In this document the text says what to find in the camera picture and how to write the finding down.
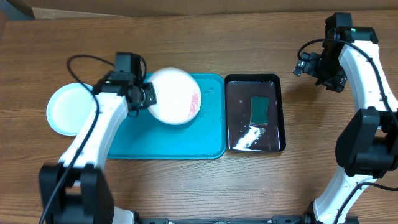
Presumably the pink plate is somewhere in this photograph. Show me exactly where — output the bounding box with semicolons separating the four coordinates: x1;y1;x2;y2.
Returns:
148;68;201;125

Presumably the light blue plate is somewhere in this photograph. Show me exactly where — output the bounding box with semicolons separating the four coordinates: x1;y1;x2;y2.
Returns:
46;83;95;136

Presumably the green sponge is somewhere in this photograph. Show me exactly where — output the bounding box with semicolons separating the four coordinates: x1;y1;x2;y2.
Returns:
250;96;269;126

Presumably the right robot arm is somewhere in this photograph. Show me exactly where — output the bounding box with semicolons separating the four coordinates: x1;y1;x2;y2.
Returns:
294;25;397;223

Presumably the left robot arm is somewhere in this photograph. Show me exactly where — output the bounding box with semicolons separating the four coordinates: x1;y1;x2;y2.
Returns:
39;70;156;223

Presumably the teal plastic tray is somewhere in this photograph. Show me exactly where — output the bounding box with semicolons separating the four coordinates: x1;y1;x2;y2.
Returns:
108;73;226;160

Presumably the black rectangular tray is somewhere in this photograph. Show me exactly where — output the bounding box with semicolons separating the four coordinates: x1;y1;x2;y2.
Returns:
224;74;286;152

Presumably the red stain on pink plate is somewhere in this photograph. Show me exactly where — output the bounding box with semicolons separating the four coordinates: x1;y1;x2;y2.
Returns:
189;92;199;118

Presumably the cardboard backdrop panel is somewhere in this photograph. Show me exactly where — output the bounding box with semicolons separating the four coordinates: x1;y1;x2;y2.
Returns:
24;0;397;16

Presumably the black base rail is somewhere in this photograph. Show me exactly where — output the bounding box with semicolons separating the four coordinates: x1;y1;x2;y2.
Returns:
116;215;320;224

